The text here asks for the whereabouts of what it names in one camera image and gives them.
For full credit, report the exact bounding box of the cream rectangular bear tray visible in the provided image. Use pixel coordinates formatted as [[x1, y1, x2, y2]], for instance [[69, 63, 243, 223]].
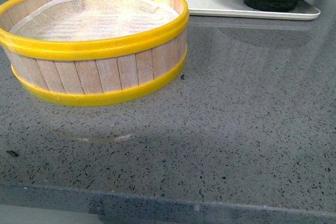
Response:
[[186, 0, 321, 21]]

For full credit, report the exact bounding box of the yellow rimmed wooden steamer basket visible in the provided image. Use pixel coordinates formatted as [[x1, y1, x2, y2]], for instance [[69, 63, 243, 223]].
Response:
[[1, 0, 189, 106]]

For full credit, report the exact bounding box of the white mesh steamer liner cloth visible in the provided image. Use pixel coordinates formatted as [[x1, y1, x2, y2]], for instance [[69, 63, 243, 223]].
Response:
[[10, 0, 178, 41]]

